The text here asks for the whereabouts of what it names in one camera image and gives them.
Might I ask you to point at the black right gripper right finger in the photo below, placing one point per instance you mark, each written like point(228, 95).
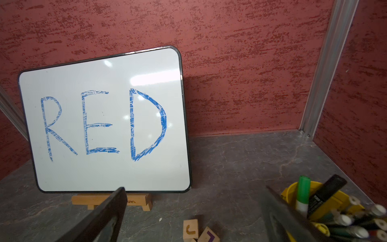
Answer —
point(282, 220)

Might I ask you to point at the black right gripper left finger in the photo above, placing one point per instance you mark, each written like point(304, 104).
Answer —
point(102, 224)

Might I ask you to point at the green marker pen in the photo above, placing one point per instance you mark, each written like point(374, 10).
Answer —
point(302, 197)

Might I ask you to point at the yellow pen cup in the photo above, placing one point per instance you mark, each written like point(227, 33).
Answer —
point(339, 201)

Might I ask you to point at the black marker pen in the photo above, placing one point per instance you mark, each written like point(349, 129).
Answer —
point(324, 193)

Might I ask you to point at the wooden block purple L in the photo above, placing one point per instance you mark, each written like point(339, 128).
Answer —
point(208, 236)

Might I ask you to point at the wooden block brown J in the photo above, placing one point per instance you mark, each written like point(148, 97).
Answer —
point(190, 230)

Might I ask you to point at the white dry-erase board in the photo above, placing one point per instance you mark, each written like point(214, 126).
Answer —
point(99, 124)

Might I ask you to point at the aluminium corner frame post left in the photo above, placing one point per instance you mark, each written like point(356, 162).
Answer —
point(13, 113)

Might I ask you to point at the aluminium corner frame post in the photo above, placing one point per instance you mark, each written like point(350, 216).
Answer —
point(13, 113)
point(338, 28)

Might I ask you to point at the aluminium corner frame post right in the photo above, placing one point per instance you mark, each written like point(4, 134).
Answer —
point(338, 28)

